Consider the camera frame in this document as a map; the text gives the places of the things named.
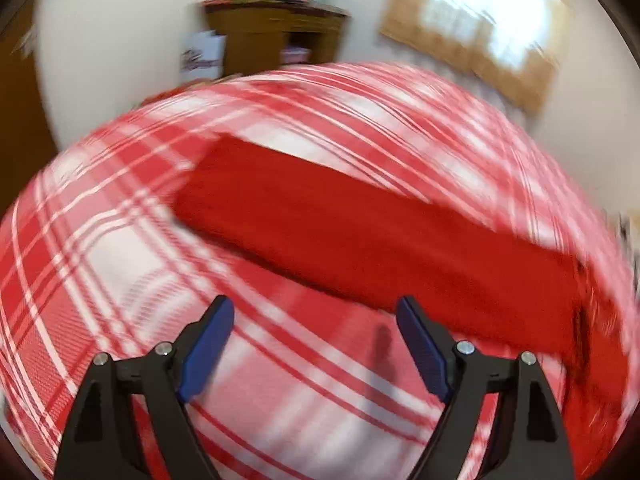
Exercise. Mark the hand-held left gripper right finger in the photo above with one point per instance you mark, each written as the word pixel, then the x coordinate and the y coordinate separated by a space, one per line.
pixel 425 347

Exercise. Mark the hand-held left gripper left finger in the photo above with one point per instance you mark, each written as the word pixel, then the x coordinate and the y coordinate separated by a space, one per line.
pixel 207 347

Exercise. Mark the beige patterned curtain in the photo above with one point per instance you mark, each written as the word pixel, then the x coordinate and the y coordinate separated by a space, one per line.
pixel 480 35

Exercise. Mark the wooden desk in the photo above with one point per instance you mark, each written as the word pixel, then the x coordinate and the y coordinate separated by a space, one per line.
pixel 272 35

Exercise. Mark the white paper bag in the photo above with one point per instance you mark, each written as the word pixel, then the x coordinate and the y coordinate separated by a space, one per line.
pixel 202 57

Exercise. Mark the red white plaid blanket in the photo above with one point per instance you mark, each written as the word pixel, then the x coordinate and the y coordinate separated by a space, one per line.
pixel 125 260

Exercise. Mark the brown wooden door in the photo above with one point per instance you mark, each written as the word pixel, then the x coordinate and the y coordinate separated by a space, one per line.
pixel 20 100

